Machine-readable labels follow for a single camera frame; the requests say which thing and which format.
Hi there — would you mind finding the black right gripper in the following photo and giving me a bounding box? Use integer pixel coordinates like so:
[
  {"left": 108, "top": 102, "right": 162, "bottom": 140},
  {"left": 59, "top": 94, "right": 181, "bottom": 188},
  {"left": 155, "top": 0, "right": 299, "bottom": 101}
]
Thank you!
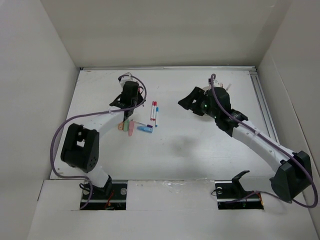
[{"left": 177, "top": 86, "right": 219, "bottom": 120}]

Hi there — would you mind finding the pink cap white marker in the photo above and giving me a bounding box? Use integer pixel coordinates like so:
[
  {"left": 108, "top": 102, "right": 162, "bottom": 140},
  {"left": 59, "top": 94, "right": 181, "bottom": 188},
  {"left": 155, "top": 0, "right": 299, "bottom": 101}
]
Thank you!
[{"left": 150, "top": 101, "right": 155, "bottom": 121}]

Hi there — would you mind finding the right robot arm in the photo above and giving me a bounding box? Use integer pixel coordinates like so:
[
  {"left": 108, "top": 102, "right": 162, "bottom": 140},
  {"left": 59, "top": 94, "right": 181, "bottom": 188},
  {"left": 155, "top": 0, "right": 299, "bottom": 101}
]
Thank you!
[{"left": 178, "top": 87, "right": 314, "bottom": 202}]

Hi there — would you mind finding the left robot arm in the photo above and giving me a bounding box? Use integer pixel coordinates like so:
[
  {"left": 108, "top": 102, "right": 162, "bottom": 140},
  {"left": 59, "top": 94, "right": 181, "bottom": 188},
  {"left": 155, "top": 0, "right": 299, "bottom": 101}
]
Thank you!
[{"left": 60, "top": 80, "right": 143, "bottom": 199}]

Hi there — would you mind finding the white round divided container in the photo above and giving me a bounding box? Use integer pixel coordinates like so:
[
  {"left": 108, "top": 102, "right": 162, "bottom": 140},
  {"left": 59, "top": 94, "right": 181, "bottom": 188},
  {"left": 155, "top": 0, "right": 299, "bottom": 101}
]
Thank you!
[{"left": 202, "top": 86, "right": 212, "bottom": 91}]

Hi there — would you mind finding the green highlighter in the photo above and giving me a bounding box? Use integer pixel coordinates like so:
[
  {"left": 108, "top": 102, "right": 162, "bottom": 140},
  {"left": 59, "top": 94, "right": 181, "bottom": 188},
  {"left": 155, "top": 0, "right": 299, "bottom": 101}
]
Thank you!
[{"left": 123, "top": 119, "right": 130, "bottom": 132}]

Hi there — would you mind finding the blue cap white marker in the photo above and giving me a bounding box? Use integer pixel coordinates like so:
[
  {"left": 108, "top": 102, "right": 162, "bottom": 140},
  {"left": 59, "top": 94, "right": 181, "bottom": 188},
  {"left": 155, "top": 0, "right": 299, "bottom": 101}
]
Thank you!
[{"left": 154, "top": 106, "right": 159, "bottom": 128}]

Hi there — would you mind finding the orange highlighter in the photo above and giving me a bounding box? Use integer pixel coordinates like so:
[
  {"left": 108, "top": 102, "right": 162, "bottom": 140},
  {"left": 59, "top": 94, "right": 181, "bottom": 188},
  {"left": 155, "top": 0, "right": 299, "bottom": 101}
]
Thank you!
[{"left": 118, "top": 122, "right": 124, "bottom": 131}]

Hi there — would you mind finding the light blue highlighter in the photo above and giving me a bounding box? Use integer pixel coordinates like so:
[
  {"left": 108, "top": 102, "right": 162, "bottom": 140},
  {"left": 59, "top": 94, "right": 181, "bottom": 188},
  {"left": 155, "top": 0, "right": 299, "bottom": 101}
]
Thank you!
[{"left": 136, "top": 126, "right": 153, "bottom": 133}]

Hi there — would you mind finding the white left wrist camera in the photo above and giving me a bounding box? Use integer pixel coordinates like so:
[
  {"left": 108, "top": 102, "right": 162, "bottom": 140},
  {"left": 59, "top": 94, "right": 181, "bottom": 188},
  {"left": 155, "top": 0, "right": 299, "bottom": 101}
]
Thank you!
[{"left": 118, "top": 72, "right": 133, "bottom": 88}]

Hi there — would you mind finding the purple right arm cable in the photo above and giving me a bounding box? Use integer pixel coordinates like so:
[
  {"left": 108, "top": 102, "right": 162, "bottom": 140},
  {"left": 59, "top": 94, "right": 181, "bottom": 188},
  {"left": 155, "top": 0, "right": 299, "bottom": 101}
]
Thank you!
[{"left": 209, "top": 73, "right": 318, "bottom": 208}]

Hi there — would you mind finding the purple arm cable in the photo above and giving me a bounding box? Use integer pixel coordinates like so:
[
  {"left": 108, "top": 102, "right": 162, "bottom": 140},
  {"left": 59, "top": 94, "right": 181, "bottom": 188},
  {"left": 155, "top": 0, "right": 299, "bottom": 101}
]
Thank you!
[
  {"left": 209, "top": 73, "right": 318, "bottom": 208},
  {"left": 50, "top": 73, "right": 148, "bottom": 210}
]

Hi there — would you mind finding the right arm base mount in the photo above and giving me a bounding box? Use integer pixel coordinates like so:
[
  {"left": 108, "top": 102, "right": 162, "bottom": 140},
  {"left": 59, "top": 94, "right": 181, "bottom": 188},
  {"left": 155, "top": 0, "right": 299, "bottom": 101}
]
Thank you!
[{"left": 211, "top": 170, "right": 264, "bottom": 210}]

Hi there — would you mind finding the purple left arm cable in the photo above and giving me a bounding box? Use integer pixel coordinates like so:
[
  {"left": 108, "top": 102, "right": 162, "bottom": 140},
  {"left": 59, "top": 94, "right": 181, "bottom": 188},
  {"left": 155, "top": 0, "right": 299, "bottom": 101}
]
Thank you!
[{"left": 50, "top": 73, "right": 148, "bottom": 210}]

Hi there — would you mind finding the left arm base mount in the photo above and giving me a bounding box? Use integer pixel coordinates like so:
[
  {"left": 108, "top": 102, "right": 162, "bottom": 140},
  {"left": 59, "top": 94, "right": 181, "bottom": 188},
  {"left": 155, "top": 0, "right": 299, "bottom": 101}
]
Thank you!
[{"left": 79, "top": 181, "right": 128, "bottom": 211}]

